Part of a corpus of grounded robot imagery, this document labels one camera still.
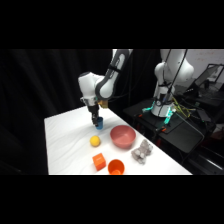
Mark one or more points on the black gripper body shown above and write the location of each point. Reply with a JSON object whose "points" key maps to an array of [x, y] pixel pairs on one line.
{"points": [[93, 109]]}

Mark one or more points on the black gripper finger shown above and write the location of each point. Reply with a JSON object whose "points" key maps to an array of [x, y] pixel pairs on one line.
{"points": [[93, 120], [97, 118]]}

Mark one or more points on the blue cup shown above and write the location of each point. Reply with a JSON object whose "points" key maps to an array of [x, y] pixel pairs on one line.
{"points": [[99, 124]]}

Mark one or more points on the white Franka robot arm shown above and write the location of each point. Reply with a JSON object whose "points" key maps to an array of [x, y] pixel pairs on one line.
{"points": [[88, 85]]}

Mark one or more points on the pink bowl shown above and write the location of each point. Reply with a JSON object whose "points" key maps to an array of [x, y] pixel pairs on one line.
{"points": [[122, 137]]}

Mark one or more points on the orange cup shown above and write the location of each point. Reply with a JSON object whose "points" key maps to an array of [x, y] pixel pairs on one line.
{"points": [[115, 166]]}

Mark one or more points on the yellow ball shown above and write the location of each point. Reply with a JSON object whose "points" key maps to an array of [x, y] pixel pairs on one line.
{"points": [[95, 141]]}

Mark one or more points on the orange cube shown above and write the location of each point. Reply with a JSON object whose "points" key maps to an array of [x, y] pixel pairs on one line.
{"points": [[99, 162]]}

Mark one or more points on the grey plush toy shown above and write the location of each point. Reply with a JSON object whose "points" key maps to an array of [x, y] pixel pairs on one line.
{"points": [[142, 151]]}

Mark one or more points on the black curtain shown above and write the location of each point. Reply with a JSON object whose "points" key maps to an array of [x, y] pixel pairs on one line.
{"points": [[36, 86]]}

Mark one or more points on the green base light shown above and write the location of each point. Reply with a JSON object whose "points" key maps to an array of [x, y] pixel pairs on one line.
{"points": [[169, 116]]}

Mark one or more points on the black robot stand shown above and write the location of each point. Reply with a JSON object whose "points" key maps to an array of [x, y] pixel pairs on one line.
{"points": [[183, 135]]}

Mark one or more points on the black laptop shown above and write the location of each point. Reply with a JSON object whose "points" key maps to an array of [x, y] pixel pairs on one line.
{"points": [[207, 76]]}

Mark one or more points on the beige wrist camera box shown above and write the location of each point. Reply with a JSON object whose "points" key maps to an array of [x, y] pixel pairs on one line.
{"points": [[104, 103]]}

